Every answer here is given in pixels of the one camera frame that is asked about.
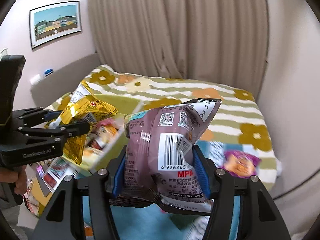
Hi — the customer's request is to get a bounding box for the yellow chips bag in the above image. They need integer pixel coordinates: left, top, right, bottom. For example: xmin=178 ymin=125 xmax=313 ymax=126
xmin=48 ymin=81 xmax=118 ymax=165

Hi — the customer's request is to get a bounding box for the purple snack bag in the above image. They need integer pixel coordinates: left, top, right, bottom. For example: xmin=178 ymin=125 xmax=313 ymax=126
xmin=222 ymin=150 xmax=261 ymax=178

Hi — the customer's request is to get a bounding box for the mauve snack bag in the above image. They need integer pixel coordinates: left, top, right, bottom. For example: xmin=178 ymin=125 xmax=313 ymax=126
xmin=121 ymin=99 xmax=222 ymax=213

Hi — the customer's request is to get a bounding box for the person's left hand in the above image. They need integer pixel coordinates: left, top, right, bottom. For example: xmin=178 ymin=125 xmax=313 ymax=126
xmin=0 ymin=165 xmax=27 ymax=195

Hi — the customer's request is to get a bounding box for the blue patterned tablecloth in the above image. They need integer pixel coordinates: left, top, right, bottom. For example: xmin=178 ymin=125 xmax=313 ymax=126
xmin=83 ymin=140 xmax=240 ymax=239

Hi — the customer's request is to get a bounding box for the grey headboard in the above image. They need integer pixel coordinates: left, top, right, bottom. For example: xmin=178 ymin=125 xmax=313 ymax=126
xmin=30 ymin=53 xmax=101 ymax=108

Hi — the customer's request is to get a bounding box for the blue white object on headboard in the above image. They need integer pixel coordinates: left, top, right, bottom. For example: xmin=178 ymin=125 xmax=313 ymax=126
xmin=43 ymin=68 xmax=53 ymax=77

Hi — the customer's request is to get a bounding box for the floral striped quilt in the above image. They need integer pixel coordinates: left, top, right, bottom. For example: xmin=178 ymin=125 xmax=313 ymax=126
xmin=51 ymin=64 xmax=282 ymax=190

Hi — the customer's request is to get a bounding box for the green cardboard box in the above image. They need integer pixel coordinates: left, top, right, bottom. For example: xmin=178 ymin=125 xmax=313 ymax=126
xmin=60 ymin=93 xmax=146 ymax=178

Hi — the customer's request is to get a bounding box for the framed landscape picture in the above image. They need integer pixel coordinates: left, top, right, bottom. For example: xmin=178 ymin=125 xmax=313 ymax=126
xmin=29 ymin=1 xmax=82 ymax=49

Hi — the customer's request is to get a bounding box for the beige curtain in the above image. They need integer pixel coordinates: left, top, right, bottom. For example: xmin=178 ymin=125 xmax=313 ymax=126
xmin=87 ymin=0 xmax=268 ymax=96

